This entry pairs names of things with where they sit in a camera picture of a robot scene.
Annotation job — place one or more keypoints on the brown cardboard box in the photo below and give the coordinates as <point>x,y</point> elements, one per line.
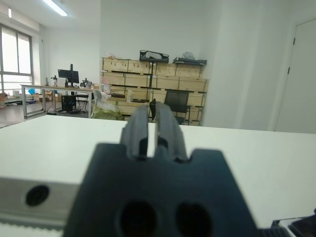
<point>58,97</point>

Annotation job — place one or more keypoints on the black computer tower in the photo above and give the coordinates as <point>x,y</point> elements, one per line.
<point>68,103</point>

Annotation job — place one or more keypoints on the olive green bag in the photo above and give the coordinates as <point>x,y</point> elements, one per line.
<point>106,113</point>

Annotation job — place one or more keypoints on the black computer monitor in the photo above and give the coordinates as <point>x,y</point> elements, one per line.
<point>67,75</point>

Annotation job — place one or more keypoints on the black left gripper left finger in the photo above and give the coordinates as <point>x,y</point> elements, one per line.
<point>134,133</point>

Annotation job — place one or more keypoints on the white door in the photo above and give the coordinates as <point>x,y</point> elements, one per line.
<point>301,86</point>

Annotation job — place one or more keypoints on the large window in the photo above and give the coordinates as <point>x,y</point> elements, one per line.
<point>10,56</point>

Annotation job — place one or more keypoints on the small ceiling light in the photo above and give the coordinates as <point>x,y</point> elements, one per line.
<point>10,12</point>

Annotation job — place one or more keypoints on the dark flat tray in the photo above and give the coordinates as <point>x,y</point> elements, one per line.
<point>190,61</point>

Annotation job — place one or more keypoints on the pink and white package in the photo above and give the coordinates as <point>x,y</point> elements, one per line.
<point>105,85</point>

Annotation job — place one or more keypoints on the black open case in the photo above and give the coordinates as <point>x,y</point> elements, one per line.
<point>154,60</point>

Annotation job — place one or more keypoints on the long ceiling light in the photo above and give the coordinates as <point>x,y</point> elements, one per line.
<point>55,7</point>

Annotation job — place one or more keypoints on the grey bundle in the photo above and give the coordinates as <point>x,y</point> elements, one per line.
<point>188,55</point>

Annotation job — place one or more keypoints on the white desk with metal legs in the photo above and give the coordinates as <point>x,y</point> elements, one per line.
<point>49,87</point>

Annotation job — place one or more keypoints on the black mesh office chair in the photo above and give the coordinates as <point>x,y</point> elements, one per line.
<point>176,100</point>

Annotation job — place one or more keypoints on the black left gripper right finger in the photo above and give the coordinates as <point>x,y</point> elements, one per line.
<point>170,133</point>

